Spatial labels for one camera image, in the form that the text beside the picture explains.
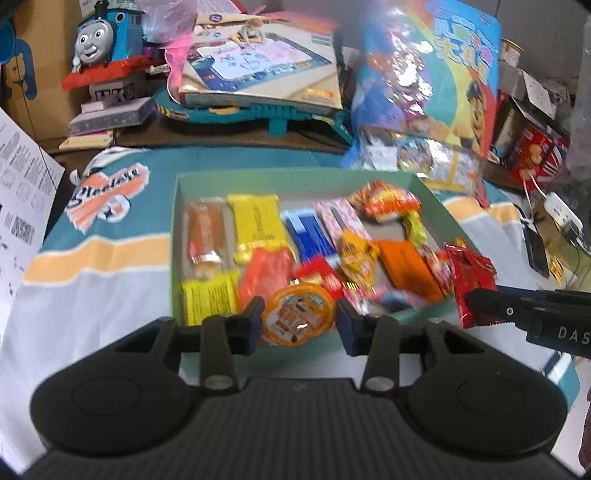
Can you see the gold tin can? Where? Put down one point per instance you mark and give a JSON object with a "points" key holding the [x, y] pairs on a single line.
{"points": [[512, 53]]}

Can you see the long red-orange snack packet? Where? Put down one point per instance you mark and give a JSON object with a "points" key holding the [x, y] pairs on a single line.
{"points": [[265, 277]]}

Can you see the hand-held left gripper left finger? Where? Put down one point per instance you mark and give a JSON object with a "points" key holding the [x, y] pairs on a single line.
{"points": [[251, 323]]}

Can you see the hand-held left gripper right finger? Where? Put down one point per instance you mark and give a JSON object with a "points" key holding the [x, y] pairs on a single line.
{"points": [[351, 325]]}

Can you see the red flag-print biscuit box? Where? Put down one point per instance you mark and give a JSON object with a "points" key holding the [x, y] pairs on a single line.
{"points": [[538, 152]]}

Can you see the clear orange cake packet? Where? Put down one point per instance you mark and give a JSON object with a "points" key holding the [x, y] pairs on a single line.
{"points": [[205, 235]]}

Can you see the blue toy train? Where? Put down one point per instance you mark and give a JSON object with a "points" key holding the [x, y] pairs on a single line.
{"points": [[115, 32]]}

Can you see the teal plastic toy bridge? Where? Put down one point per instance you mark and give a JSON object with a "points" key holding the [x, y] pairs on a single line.
{"points": [[277, 117]]}

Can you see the red foil snack packet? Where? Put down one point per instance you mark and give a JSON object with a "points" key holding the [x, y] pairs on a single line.
{"points": [[471, 272]]}

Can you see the red rainbow candy bag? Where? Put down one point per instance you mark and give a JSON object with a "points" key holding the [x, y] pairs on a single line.
{"points": [[436, 267]]}

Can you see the white carton box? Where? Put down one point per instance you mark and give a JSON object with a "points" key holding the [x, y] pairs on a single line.
{"points": [[535, 92]]}

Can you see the pink floral snack packet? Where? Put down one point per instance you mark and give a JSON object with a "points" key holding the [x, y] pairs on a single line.
{"points": [[341, 217]]}

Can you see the grey plastic case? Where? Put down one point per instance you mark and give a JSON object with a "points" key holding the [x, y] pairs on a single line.
{"points": [[111, 117]]}

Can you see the yellow packet with blue label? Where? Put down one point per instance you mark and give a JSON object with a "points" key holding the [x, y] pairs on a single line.
{"points": [[207, 297]]}

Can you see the children's drawing mat box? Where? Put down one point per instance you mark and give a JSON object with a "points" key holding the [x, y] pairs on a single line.
{"points": [[258, 60]]}

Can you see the round orange jelly cup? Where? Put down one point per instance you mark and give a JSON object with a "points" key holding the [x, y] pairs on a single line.
{"points": [[295, 314]]}

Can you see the white power strip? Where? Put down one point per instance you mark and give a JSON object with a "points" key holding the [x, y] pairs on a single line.
{"points": [[563, 210]]}

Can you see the black smartphone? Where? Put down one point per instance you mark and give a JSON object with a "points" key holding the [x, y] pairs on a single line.
{"points": [[536, 251]]}

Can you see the white instruction sheet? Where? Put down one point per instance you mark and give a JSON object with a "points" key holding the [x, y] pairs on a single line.
{"points": [[23, 184]]}

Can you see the plain orange snack packet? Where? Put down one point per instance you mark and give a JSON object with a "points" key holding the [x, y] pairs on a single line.
{"points": [[406, 267]]}

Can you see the blue snack packet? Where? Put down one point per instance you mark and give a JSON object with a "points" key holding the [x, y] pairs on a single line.
{"points": [[309, 235]]}

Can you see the yellow-brown snack packet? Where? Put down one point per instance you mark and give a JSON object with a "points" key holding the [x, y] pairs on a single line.
{"points": [[355, 256]]}

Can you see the large cartoon snack bag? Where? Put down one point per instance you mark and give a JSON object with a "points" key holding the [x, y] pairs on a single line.
{"points": [[438, 92]]}

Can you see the mint green cardboard box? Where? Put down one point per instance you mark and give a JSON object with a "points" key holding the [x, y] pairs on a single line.
{"points": [[295, 184]]}

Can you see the cardboard box with bear print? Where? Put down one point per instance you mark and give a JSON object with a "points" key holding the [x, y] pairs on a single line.
{"points": [[41, 106]]}

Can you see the pink patterned candy packet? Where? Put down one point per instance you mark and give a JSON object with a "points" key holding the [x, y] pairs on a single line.
{"points": [[378, 295]]}

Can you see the puffed orange-red snack bag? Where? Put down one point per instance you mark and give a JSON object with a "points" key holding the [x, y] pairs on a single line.
{"points": [[383, 201]]}

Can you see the beige wooden board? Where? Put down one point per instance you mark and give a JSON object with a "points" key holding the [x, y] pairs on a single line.
{"points": [[87, 141]]}

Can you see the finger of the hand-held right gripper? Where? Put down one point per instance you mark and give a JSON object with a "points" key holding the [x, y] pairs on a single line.
{"points": [[531, 292], [494, 304]]}

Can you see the yellow wavy-line snack packet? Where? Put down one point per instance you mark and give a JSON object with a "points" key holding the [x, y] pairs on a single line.
{"points": [[254, 221]]}

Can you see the black lettered block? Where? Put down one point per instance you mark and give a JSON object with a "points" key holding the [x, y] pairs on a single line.
{"points": [[115, 90]]}

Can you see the yellow clear container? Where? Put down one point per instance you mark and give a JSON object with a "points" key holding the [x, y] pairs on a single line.
{"points": [[570, 256]]}

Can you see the translucent plastic bag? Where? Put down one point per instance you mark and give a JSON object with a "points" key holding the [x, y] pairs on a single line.
{"points": [[171, 18]]}

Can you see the small red snack packet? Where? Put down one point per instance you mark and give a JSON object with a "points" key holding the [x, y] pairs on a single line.
{"points": [[318, 274]]}

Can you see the printed blanket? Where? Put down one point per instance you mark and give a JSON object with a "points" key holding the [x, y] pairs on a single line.
{"points": [[92, 286]]}

